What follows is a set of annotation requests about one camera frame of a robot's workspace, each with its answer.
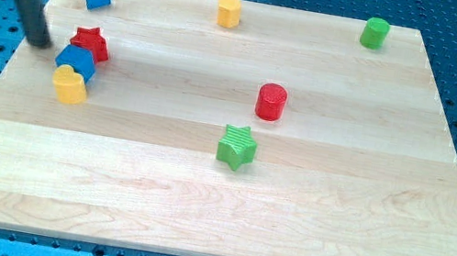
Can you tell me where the blue cube block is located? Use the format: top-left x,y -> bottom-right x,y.
55,44 -> 95,83

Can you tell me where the green star block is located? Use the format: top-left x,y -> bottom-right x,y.
216,124 -> 257,171

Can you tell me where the red star block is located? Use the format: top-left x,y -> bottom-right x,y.
70,27 -> 109,63

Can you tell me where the red cylinder block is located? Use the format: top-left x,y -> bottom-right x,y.
254,83 -> 288,121

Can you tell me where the light wooden board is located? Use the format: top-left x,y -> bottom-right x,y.
0,0 -> 457,256

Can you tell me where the yellow hexagon block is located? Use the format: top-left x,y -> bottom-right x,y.
217,0 -> 242,28

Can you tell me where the yellow heart block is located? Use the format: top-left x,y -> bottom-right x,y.
51,64 -> 87,105

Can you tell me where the green cylinder block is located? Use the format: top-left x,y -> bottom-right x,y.
360,17 -> 390,50

